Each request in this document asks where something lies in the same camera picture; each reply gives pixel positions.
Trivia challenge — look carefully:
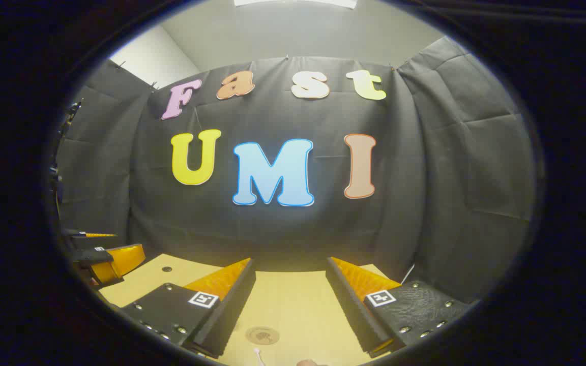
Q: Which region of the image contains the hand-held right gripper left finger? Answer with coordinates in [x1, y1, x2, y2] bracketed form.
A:
[120, 258, 257, 359]

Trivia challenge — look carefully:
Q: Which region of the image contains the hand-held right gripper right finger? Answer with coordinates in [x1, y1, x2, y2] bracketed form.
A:
[326, 257, 477, 359]

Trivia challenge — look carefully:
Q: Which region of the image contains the round cork coaster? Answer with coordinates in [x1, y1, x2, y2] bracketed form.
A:
[245, 326, 280, 346]

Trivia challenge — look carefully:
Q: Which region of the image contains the light wooden desktop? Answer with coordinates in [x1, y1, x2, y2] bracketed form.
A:
[97, 253, 405, 366]

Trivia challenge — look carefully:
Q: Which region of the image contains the dark stand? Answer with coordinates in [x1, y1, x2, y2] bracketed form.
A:
[59, 99, 83, 138]

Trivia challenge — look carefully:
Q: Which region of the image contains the ceiling light panel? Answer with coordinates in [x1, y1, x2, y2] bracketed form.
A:
[233, 0, 359, 9]

